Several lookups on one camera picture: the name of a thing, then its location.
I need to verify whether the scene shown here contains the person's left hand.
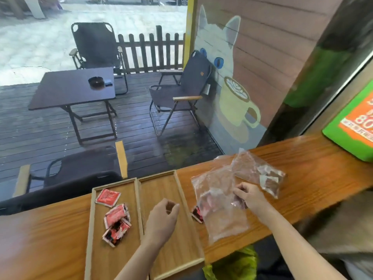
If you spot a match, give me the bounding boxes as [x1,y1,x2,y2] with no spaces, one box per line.
[143,198,180,248]

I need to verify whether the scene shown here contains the person's right hand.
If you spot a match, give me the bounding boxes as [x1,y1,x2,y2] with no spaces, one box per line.
[233,182,273,221]

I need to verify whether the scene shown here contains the large clear plastic bag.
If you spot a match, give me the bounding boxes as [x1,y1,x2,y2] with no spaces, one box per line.
[191,165,252,245]

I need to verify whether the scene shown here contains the person's right forearm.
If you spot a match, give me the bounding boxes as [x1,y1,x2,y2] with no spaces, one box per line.
[259,208,348,280]

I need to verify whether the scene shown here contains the person's left forearm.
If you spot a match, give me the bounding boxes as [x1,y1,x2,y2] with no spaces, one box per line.
[114,238,164,280]

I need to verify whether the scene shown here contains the red sachet packet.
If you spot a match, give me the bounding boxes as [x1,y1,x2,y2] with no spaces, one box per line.
[95,188,122,208]
[104,203,131,230]
[191,205,204,224]
[102,218,132,248]

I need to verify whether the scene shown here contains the crumpled clear plastic bag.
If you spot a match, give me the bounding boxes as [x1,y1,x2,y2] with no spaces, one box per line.
[215,148,288,200]

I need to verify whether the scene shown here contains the wooden tray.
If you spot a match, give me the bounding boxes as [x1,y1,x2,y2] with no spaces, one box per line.
[84,177,145,280]
[138,170,206,280]

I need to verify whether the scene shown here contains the yellow-green plastic bag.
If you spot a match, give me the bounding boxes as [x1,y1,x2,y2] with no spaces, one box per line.
[202,244,259,280]

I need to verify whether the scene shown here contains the black camping chair wooden armrests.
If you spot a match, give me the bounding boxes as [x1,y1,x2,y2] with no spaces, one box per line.
[0,140,129,216]

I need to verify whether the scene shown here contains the person's beige garment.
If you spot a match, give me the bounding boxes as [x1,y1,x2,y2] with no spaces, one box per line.
[300,191,373,280]

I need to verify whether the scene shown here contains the dark folding chair wooden armrests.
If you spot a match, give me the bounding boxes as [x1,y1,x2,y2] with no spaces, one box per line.
[149,50,213,137]

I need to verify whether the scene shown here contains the green and orange sign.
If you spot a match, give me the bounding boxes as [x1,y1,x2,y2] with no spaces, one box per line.
[322,79,373,163]

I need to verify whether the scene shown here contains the black round ashtray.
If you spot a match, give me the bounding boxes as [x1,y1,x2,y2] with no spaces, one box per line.
[88,76,105,89]

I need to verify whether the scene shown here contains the dark folding outdoor table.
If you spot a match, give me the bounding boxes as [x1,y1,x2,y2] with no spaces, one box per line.
[27,67,118,145]

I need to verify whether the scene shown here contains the brown wooden picket fence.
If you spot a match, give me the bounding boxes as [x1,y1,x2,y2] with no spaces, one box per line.
[116,25,186,74]

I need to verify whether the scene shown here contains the black mesh folding chair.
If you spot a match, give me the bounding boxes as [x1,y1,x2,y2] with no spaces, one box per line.
[69,22,129,95]

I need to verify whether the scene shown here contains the yellow post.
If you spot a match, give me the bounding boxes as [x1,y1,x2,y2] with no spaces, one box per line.
[183,0,199,69]

